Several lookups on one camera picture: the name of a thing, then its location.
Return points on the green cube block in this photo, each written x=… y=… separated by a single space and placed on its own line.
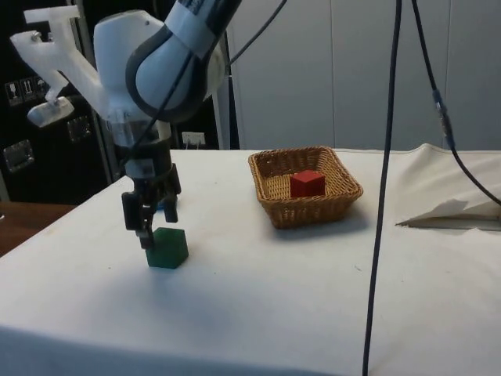
x=170 y=250

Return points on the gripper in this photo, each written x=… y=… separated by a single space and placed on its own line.
x=156 y=156

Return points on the red cube block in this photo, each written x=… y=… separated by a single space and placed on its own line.
x=303 y=187

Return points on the white camera bracket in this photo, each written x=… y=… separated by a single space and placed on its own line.
x=66 y=58

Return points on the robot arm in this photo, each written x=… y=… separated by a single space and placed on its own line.
x=113 y=55

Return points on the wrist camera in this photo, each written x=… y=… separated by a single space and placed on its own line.
x=49 y=113

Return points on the wicker basket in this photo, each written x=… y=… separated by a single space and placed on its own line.
x=313 y=211

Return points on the black cabinet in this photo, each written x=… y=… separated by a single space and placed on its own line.
x=47 y=164

